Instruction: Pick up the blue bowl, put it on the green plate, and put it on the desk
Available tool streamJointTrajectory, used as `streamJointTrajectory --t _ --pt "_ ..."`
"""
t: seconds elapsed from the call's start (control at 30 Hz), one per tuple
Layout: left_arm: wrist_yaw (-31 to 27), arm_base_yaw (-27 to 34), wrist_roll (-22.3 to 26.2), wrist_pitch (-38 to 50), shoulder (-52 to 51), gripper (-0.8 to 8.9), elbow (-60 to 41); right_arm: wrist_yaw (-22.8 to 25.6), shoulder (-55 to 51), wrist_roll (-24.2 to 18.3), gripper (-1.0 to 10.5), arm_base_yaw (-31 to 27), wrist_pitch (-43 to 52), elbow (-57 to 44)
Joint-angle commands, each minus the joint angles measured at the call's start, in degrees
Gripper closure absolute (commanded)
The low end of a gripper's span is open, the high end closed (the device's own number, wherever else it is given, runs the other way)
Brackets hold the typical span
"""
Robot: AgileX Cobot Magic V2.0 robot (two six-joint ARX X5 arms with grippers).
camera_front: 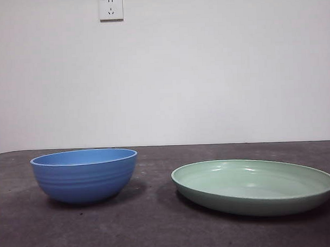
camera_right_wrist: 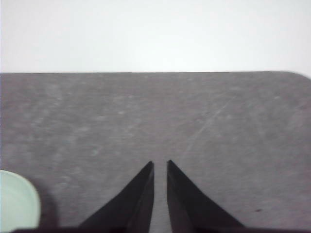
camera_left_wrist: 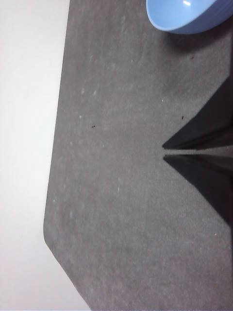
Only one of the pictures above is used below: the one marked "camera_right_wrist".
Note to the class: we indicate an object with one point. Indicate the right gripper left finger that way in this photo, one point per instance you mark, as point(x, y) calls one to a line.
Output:
point(136, 204)

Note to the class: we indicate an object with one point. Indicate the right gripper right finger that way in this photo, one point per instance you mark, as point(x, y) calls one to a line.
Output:
point(187, 206)

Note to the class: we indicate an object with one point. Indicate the green plate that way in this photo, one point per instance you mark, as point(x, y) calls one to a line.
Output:
point(14, 201)

